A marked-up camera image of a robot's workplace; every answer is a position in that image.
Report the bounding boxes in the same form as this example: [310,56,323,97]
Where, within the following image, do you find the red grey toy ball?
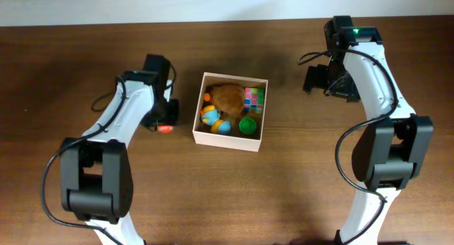
[157,125,174,134]

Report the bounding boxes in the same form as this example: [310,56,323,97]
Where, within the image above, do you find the yellow blue toy duck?
[200,105,231,135]

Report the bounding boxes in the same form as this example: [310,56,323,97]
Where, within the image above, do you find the brown plush toy with orange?
[203,84,245,117]

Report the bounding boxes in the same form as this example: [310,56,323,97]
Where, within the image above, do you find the pastel puzzle cube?
[243,87,265,114]

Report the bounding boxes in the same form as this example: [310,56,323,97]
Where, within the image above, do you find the green lattice ball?
[238,117,257,135]

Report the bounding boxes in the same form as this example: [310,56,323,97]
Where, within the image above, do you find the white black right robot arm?
[298,16,434,244]

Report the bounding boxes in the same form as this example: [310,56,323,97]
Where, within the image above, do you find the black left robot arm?
[60,54,179,244]

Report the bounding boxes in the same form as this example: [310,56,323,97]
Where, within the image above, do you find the beige open cardboard box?
[192,72,268,152]

